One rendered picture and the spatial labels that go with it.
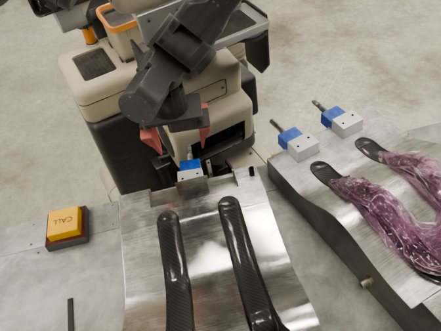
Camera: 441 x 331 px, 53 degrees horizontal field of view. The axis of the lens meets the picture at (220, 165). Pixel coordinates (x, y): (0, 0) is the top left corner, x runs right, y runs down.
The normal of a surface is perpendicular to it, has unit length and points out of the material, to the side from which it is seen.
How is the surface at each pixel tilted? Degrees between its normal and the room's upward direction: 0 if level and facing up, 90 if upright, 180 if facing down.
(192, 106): 1
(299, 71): 0
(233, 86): 98
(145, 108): 89
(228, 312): 26
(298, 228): 0
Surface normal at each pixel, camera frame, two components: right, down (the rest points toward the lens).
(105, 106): 0.47, 0.61
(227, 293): -0.21, -0.91
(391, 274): -0.04, -0.56
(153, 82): 0.54, -0.35
